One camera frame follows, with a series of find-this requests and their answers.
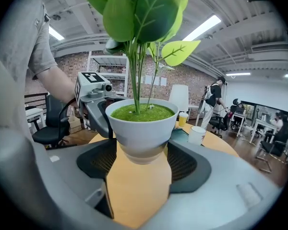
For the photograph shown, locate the person's left forearm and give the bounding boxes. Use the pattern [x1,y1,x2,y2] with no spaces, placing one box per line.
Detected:
[35,65,79,107]

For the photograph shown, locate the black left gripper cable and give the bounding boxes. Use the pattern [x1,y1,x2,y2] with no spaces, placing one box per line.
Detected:
[58,99,78,129]

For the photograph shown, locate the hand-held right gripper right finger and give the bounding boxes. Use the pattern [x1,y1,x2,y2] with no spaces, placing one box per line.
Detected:
[139,139,283,230]

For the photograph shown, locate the black swivel office chair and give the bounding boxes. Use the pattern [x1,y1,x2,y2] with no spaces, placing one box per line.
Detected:
[208,113,229,138]

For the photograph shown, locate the black cantilever chair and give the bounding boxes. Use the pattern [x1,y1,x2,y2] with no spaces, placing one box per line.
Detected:
[255,122,288,174]

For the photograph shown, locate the black armrest office chair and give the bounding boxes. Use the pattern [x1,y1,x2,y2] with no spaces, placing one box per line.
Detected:
[32,94,71,149]

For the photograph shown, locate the person's grey shirt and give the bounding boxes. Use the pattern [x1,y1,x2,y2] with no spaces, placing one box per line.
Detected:
[0,0,59,142]

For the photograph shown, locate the yellow drink cup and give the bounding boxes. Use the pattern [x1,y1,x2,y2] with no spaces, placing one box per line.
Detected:
[178,112,189,128]

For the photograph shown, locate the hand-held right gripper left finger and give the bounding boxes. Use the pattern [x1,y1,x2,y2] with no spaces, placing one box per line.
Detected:
[46,138,118,219]

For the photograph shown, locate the cardboard box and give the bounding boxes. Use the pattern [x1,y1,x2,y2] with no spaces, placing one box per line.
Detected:
[68,115,83,134]

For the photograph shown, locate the white office desk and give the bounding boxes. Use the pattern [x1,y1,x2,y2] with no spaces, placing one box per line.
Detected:
[229,111,247,138]
[249,118,277,144]

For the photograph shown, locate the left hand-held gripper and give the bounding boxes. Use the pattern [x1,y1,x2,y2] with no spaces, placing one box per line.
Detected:
[74,71,128,139]

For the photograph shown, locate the white metal shelf rack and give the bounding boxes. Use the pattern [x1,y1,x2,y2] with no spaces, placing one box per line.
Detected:
[86,50,131,98]

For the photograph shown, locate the white side desk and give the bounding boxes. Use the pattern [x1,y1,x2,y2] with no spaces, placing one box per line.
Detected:
[25,106,48,129]

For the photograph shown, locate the black metal railing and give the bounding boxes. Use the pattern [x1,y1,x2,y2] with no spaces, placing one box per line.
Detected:
[24,92,49,108]

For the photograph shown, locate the green plant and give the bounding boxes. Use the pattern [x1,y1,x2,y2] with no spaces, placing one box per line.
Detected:
[73,0,202,165]

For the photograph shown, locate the white mug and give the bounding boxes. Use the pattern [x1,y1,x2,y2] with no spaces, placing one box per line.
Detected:
[187,125,207,146]

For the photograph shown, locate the white shade table lamp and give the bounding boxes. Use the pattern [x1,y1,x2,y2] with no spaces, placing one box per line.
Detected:
[168,83,190,113]

